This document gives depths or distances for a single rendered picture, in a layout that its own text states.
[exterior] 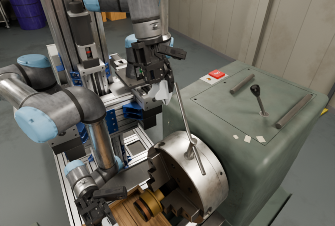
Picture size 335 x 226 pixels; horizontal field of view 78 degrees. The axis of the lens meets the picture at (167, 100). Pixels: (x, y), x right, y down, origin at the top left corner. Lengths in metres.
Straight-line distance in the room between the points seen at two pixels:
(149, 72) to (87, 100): 0.23
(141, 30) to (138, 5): 0.06
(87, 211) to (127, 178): 1.14
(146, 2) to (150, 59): 0.14
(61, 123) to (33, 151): 2.06
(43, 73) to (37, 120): 0.45
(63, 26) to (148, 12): 0.72
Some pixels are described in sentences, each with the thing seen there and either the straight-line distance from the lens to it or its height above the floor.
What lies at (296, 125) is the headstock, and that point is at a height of 1.25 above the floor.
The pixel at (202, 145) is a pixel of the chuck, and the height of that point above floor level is 1.24.
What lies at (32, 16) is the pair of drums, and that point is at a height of 0.32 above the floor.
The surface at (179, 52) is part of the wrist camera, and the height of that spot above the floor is 1.53.
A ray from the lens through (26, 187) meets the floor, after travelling 2.45.
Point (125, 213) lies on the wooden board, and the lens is 1.01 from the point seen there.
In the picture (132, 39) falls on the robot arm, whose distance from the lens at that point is 1.16.
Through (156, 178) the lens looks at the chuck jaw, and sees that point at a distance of 0.76.
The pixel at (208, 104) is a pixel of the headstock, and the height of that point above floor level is 1.25.
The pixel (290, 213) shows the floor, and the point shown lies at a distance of 2.22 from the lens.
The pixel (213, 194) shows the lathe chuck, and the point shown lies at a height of 1.15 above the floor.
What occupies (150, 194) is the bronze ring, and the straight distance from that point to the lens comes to 0.76.
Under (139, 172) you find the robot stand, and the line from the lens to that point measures 1.92.
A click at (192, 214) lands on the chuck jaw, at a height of 1.11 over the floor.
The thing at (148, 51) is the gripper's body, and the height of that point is 1.56.
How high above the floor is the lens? 1.78
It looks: 37 degrees down
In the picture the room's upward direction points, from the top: straight up
